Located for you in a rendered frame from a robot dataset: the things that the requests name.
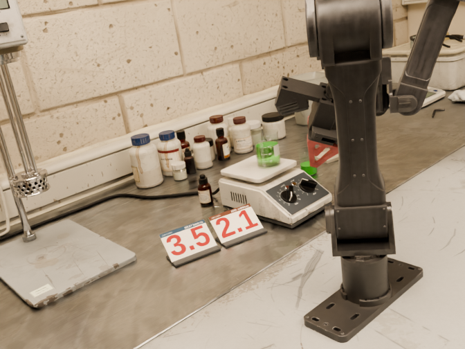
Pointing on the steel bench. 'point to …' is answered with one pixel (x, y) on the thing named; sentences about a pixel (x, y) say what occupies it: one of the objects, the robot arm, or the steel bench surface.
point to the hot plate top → (245, 171)
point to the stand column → (18, 203)
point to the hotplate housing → (233, 194)
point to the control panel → (303, 199)
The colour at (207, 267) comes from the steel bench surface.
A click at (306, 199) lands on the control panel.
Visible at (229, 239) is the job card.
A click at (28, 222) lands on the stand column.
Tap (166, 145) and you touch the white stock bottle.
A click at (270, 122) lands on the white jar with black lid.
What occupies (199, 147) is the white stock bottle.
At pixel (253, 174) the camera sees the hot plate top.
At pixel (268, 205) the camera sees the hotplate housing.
